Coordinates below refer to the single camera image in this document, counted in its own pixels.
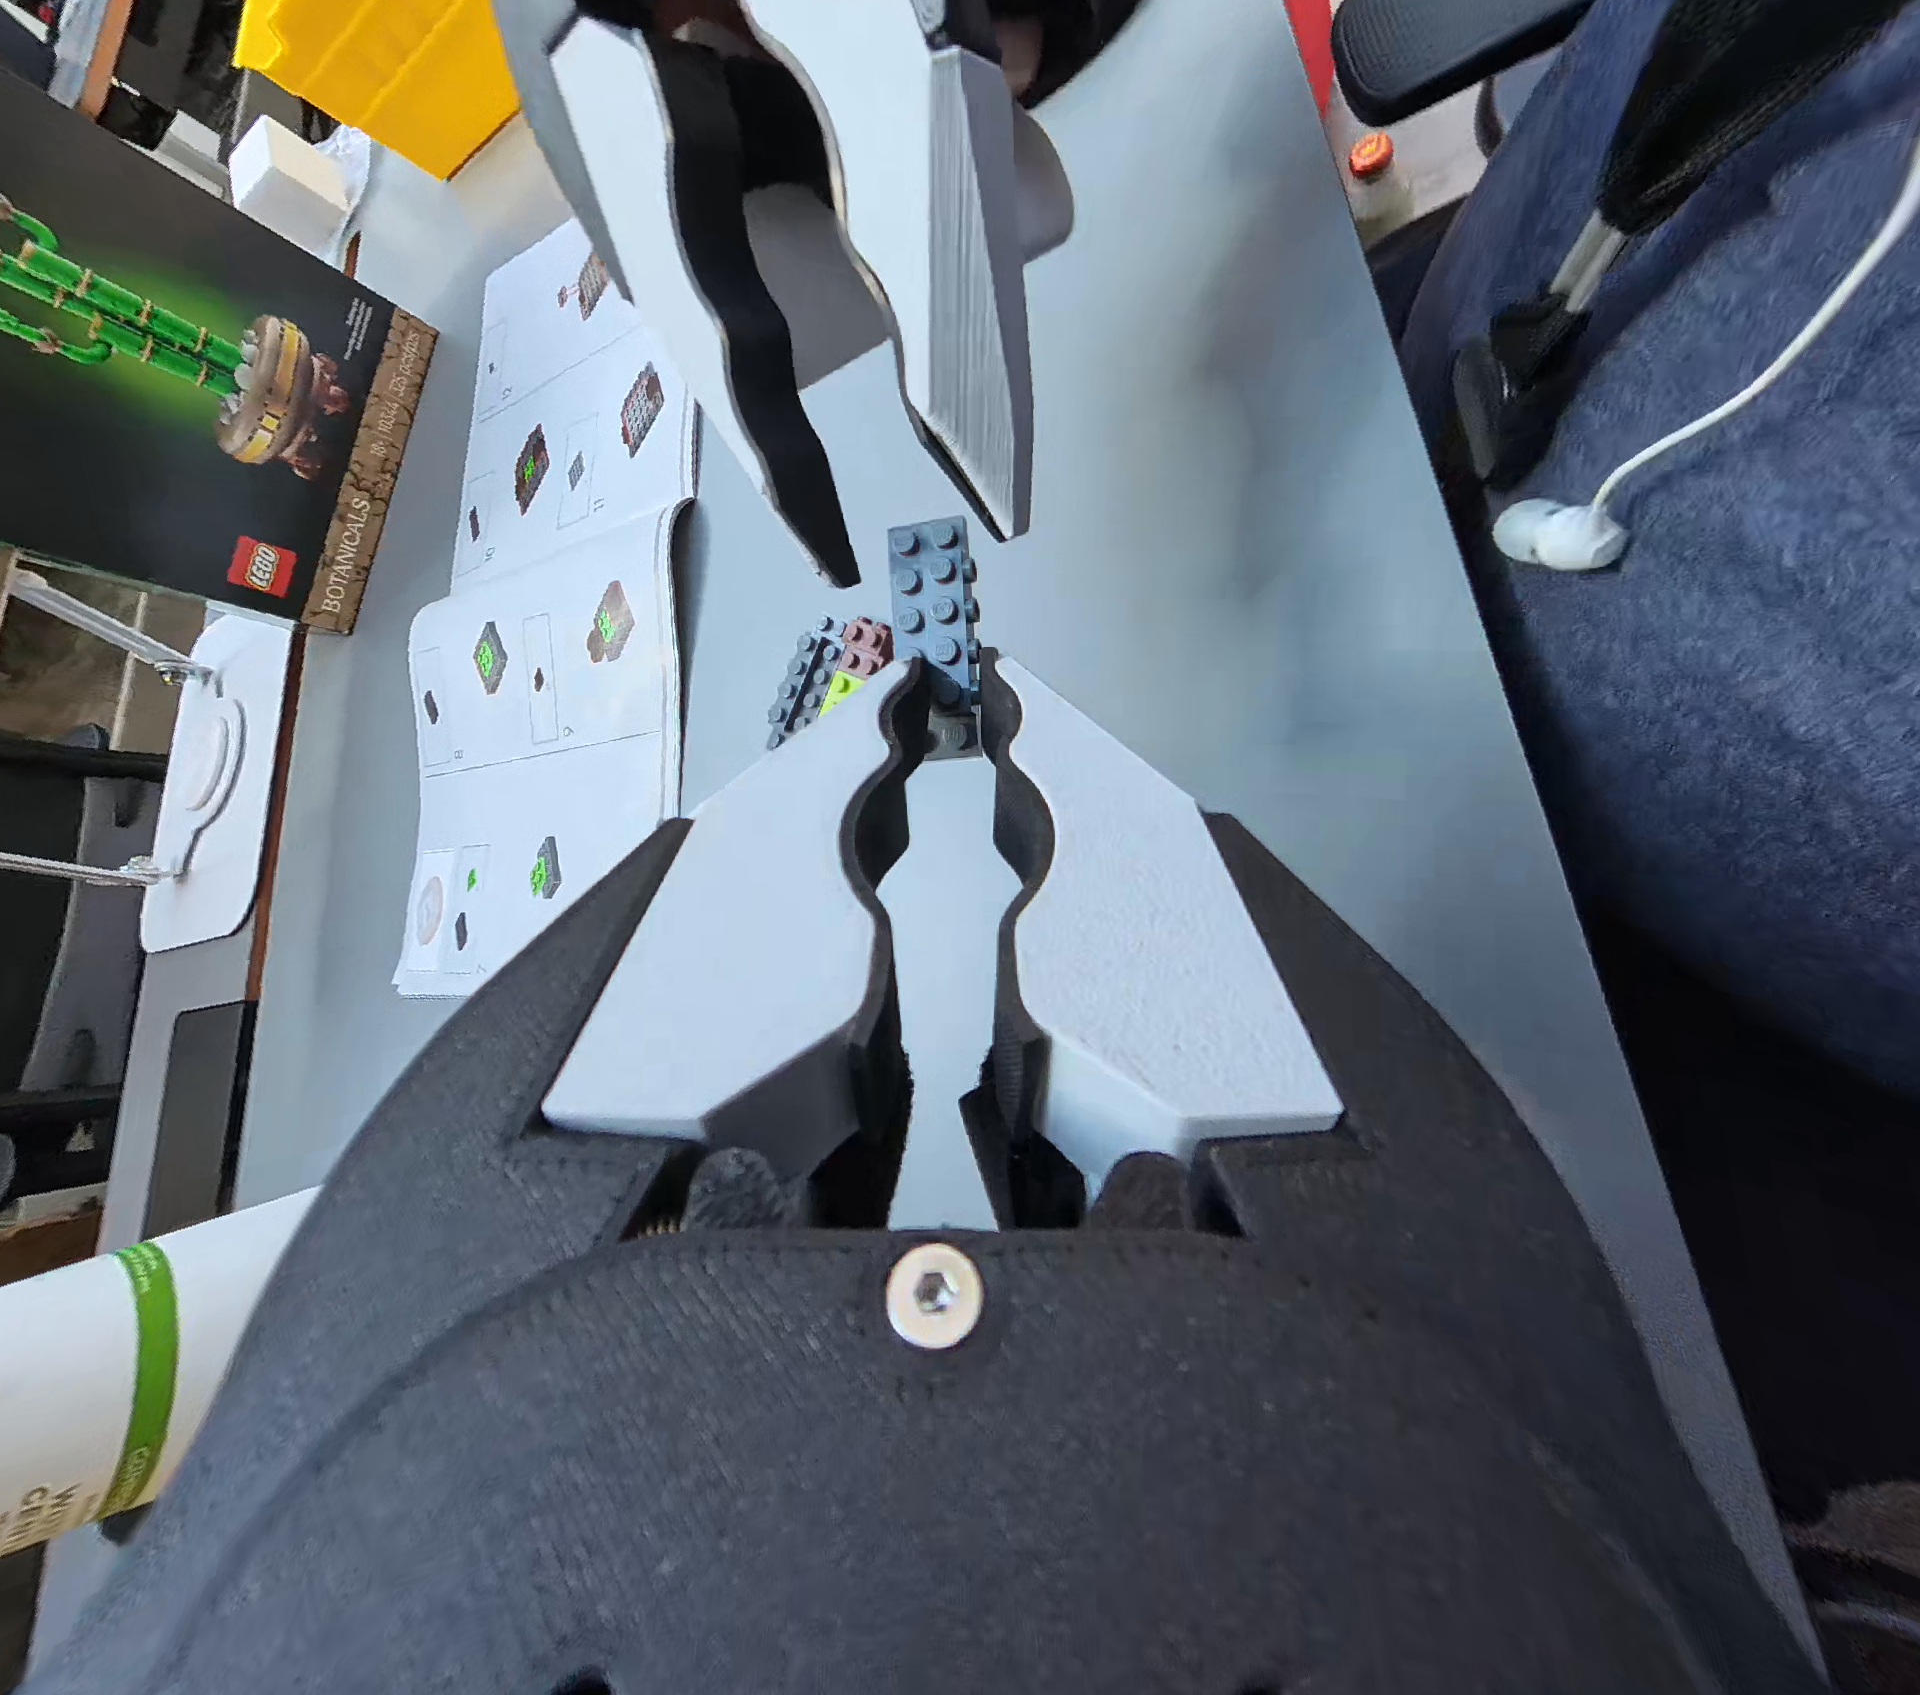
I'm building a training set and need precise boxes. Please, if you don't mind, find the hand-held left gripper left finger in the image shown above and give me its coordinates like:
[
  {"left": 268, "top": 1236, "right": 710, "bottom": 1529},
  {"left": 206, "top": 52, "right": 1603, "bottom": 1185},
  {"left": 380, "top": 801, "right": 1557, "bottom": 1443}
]
[{"left": 539, "top": 655, "right": 919, "bottom": 1185}]

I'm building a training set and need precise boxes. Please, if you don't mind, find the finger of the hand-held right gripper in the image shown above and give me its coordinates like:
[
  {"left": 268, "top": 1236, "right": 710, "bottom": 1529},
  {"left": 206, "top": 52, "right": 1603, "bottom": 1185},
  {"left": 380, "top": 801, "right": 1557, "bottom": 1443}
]
[
  {"left": 433, "top": 0, "right": 865, "bottom": 588},
  {"left": 835, "top": 0, "right": 1039, "bottom": 536}
]

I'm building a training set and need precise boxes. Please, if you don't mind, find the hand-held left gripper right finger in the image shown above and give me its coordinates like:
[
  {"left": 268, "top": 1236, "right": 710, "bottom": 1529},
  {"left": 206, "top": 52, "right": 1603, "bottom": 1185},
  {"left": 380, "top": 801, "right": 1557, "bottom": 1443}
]
[{"left": 957, "top": 652, "right": 1343, "bottom": 1181}]

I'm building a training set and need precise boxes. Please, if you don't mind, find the brown lime grey lego assembly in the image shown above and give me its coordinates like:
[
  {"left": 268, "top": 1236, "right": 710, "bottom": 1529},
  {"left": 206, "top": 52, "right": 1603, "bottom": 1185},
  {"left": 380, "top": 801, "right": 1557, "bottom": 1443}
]
[{"left": 767, "top": 615, "right": 900, "bottom": 751}]

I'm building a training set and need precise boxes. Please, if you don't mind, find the dark grey lego plate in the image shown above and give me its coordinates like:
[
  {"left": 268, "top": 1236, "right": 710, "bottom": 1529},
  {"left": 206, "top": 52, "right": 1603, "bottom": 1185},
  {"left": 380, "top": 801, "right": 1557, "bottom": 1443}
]
[{"left": 887, "top": 517, "right": 995, "bottom": 761}]

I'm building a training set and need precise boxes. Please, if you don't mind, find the grey desk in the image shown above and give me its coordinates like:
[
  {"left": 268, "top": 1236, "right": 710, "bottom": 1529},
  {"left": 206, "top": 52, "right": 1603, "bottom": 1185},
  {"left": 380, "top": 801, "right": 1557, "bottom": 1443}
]
[{"left": 233, "top": 0, "right": 1823, "bottom": 1695}]

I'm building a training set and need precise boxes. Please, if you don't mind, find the white instruction booklet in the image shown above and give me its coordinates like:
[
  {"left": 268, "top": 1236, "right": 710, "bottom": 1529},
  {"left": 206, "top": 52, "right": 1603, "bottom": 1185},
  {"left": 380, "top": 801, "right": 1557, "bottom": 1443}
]
[{"left": 391, "top": 214, "right": 704, "bottom": 1000}]

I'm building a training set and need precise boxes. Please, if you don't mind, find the white small box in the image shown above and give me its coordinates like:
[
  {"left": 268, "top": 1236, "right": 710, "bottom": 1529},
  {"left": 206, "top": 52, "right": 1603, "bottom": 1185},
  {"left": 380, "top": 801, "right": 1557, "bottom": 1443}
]
[{"left": 233, "top": 116, "right": 370, "bottom": 259}]

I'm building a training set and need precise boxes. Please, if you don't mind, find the orange capped bottle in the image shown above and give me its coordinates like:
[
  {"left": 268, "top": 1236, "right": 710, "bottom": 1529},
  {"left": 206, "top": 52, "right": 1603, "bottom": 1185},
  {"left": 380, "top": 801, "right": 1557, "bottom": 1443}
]
[{"left": 1343, "top": 131, "right": 1470, "bottom": 235}]

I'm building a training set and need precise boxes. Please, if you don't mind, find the black lego set box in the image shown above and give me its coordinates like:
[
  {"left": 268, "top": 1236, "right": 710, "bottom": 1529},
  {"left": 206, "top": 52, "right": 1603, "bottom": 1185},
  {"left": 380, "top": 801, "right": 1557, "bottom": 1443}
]
[{"left": 0, "top": 63, "right": 441, "bottom": 637}]

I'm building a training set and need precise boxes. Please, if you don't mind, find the white charger stand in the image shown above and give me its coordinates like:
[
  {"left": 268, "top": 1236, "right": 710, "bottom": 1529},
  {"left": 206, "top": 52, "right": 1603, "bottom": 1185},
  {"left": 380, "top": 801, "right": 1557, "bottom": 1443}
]
[{"left": 138, "top": 611, "right": 296, "bottom": 954}]

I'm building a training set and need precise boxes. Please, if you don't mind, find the dark grey laptop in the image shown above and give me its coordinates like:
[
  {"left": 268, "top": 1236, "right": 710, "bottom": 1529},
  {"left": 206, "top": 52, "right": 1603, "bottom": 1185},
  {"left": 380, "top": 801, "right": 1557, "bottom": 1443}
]
[{"left": 96, "top": 997, "right": 261, "bottom": 1254}]

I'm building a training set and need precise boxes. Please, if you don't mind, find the person's blue clothing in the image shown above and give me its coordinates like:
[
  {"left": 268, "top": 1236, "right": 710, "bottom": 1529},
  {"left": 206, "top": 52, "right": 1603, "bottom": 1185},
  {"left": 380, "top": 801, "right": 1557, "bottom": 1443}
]
[{"left": 1401, "top": 0, "right": 1920, "bottom": 1103}]

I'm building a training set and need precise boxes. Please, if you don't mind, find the white paper cup green band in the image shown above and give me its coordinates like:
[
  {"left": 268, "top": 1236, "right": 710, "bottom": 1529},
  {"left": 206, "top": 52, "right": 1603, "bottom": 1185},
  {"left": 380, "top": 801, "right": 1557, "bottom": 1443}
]
[{"left": 0, "top": 1184, "right": 326, "bottom": 1562}]

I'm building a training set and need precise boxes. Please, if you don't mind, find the white cable with plug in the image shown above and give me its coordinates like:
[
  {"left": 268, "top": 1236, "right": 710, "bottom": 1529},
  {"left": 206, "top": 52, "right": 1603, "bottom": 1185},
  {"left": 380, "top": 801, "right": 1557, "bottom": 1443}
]
[{"left": 1493, "top": 203, "right": 1920, "bottom": 573}]

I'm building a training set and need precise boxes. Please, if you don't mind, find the metal wire stand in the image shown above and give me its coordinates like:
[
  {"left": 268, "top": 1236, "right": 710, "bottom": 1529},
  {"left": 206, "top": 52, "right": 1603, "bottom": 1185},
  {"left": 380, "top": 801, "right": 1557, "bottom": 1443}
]
[{"left": 0, "top": 567, "right": 216, "bottom": 890}]

